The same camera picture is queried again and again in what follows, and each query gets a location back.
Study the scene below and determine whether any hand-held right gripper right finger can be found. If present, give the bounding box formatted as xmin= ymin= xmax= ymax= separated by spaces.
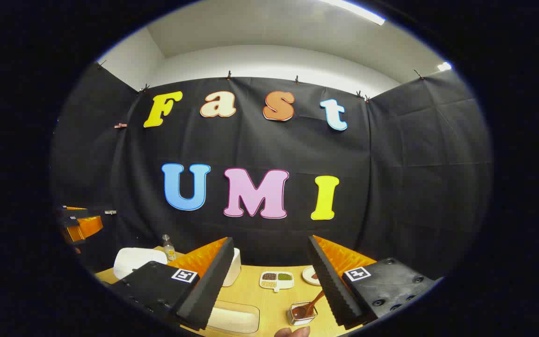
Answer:
xmin=308 ymin=235 xmax=438 ymax=328

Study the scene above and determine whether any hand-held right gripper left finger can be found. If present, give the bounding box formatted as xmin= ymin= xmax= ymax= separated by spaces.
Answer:
xmin=110 ymin=236 xmax=235 ymax=332

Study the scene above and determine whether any brown wooden spoon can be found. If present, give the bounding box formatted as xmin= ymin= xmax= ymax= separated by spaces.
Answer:
xmin=293 ymin=290 xmax=325 ymax=319

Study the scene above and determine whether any clear box of rice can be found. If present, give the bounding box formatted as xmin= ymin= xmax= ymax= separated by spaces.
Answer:
xmin=206 ymin=300 xmax=261 ymax=335

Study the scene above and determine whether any metal wire chopstick holder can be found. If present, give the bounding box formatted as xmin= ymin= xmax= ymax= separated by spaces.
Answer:
xmin=286 ymin=302 xmax=318 ymax=326

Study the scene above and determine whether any white round plate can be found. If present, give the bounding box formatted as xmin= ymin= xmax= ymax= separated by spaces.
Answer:
xmin=302 ymin=266 xmax=322 ymax=286

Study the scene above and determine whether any small clear glass bottle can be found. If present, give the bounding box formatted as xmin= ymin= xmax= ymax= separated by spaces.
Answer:
xmin=162 ymin=234 xmax=177 ymax=261

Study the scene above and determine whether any divided white grain dish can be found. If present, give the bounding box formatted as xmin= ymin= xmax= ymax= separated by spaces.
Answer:
xmin=259 ymin=271 xmax=295 ymax=293

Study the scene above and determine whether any row of black clips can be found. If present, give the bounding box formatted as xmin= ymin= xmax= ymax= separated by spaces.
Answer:
xmin=96 ymin=59 xmax=425 ymax=103

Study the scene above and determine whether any long ceiling light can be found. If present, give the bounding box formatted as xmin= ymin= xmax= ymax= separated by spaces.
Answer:
xmin=321 ymin=0 xmax=386 ymax=26

